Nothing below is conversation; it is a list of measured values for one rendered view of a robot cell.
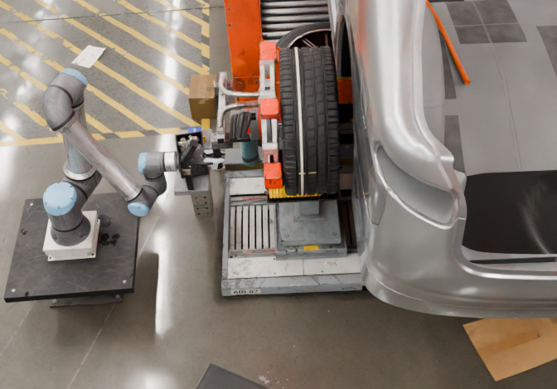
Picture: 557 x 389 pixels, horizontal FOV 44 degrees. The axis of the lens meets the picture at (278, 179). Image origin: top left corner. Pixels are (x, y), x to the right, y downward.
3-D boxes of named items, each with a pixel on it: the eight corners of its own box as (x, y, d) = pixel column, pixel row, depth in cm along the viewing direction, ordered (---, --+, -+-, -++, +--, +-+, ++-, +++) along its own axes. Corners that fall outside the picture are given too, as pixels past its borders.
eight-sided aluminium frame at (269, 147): (281, 207, 315) (276, 121, 274) (267, 208, 315) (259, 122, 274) (278, 123, 351) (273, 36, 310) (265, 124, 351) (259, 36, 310)
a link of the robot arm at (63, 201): (44, 226, 325) (34, 201, 312) (62, 199, 336) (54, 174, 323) (72, 234, 322) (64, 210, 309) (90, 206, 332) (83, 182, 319)
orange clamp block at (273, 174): (282, 172, 297) (283, 188, 291) (263, 173, 297) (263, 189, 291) (281, 162, 292) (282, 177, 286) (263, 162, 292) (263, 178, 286)
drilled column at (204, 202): (212, 216, 387) (203, 165, 355) (195, 216, 387) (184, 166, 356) (213, 201, 394) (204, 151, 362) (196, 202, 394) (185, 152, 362)
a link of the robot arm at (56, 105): (41, 102, 268) (152, 216, 300) (57, 82, 275) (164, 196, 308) (24, 109, 275) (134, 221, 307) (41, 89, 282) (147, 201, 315)
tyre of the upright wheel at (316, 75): (335, 210, 334) (343, 167, 271) (285, 211, 334) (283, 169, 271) (326, 84, 353) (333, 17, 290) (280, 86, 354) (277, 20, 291)
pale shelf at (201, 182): (209, 194, 343) (208, 190, 340) (174, 196, 343) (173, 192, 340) (212, 132, 371) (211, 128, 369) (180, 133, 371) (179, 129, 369)
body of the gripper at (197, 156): (205, 161, 311) (179, 162, 311) (204, 148, 304) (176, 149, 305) (205, 174, 306) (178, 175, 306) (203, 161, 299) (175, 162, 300)
